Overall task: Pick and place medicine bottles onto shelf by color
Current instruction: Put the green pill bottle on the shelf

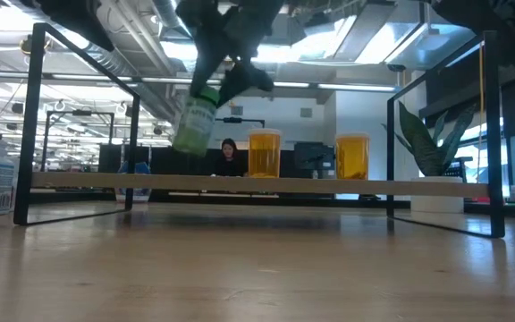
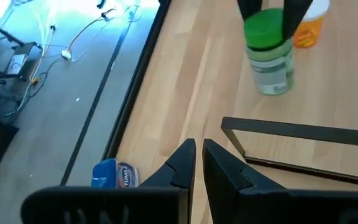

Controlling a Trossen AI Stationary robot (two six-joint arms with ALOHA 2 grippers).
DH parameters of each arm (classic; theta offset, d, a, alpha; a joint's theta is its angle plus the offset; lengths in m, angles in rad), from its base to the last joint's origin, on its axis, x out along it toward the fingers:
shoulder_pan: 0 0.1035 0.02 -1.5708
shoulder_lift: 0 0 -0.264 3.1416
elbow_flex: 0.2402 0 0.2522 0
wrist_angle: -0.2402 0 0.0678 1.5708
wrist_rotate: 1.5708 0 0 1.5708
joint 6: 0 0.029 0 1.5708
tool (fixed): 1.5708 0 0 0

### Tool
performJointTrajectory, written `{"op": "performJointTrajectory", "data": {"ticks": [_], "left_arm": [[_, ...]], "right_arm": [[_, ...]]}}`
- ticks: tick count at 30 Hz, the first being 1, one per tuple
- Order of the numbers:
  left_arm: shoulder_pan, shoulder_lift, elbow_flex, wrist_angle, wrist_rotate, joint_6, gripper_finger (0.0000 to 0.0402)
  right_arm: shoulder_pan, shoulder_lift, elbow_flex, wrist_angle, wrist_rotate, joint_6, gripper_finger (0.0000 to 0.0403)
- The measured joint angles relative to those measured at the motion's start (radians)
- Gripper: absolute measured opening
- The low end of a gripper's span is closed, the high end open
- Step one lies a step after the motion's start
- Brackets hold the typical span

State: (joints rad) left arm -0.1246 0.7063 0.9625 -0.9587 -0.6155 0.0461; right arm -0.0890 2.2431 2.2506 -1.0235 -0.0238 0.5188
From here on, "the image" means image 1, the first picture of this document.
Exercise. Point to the blue cap Tums bottle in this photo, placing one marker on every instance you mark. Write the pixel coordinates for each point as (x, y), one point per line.
(134, 167)

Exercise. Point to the silver round ventilation duct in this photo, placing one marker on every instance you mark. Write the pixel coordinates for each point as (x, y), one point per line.
(163, 11)

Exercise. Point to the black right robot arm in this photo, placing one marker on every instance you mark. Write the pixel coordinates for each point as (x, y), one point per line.
(508, 27)

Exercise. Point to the person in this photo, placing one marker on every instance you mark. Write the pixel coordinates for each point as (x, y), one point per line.
(229, 161)

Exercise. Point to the black gantry frame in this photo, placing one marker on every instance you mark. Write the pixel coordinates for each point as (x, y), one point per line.
(239, 120)
(81, 112)

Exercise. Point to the orange pill bottle white cap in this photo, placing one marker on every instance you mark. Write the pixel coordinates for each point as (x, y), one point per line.
(352, 158)
(264, 156)

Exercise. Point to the long ceiling tube light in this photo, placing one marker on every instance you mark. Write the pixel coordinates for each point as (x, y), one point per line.
(329, 86)

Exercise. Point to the green cap supplement bottle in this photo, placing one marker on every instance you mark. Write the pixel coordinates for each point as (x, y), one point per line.
(195, 129)

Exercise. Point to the wooden shelf with black frame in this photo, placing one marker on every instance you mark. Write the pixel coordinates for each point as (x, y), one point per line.
(284, 185)

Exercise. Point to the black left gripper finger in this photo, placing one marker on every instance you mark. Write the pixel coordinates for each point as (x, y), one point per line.
(246, 78)
(206, 62)

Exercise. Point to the green snake plant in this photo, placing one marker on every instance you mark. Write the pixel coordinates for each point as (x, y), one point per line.
(423, 147)

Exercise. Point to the white plant pot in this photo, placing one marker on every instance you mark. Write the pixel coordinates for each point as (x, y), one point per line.
(436, 203)

